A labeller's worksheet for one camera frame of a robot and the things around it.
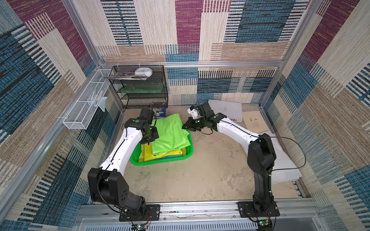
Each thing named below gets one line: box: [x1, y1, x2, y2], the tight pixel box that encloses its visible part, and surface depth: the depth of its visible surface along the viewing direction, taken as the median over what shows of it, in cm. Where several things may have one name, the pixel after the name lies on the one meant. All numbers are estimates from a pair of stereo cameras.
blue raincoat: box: [156, 154, 183, 161], surface depth 89 cm
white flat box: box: [208, 99, 243, 123], surface depth 118 cm
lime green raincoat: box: [151, 113, 191, 156], surface depth 86 cm
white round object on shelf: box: [134, 67, 153, 78], surface depth 91 cm
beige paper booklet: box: [241, 110, 269, 134], surface depth 113 cm
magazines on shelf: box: [104, 71, 147, 80], surface depth 82 cm
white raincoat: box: [260, 130, 302, 184], surface depth 83 cm
